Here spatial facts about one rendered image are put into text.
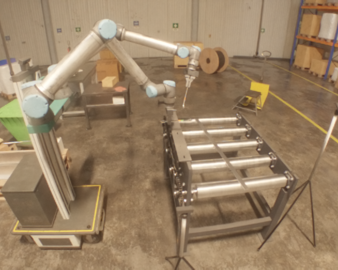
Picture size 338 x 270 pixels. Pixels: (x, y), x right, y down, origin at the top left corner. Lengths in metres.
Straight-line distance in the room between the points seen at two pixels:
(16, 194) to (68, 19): 10.88
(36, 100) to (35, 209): 1.21
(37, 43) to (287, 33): 14.10
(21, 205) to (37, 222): 0.25
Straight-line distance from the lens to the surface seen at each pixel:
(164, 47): 1.75
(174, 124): 1.96
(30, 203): 2.20
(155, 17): 11.79
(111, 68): 7.40
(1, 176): 3.47
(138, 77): 1.64
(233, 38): 12.80
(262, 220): 2.35
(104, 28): 1.34
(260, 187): 1.86
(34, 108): 1.34
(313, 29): 12.24
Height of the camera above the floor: 2.08
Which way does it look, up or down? 30 degrees down
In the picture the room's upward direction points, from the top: straight up
